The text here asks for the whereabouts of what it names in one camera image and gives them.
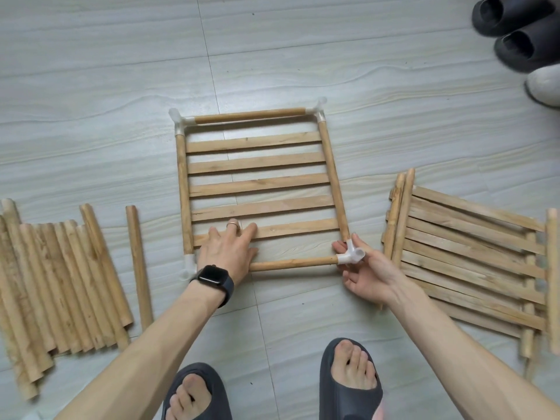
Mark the single wooden stick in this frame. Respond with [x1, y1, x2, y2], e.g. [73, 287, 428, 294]
[191, 106, 309, 125]
[248, 256, 341, 273]
[125, 204, 155, 330]

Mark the white shoe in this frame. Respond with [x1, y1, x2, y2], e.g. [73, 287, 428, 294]
[525, 64, 560, 109]

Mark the person's right forearm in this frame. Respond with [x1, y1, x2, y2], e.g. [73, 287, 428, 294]
[385, 279, 560, 420]

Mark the person's black sandal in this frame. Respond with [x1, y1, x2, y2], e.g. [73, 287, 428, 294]
[163, 363, 233, 420]
[318, 337, 384, 420]

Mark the person's left hand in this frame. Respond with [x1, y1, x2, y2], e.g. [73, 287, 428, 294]
[197, 218, 259, 285]

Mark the slatted wooden shelf panel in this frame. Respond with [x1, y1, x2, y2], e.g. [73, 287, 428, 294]
[380, 167, 560, 382]
[175, 118, 351, 254]

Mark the black smartwatch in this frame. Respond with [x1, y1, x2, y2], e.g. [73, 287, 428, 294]
[191, 265, 236, 308]

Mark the pile of wooden dowels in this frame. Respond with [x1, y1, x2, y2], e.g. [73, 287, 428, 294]
[0, 198, 135, 401]

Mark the person's right hand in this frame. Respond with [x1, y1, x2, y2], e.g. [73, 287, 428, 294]
[332, 233, 408, 307]

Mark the person's left forearm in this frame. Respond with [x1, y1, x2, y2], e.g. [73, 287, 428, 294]
[54, 279, 229, 420]

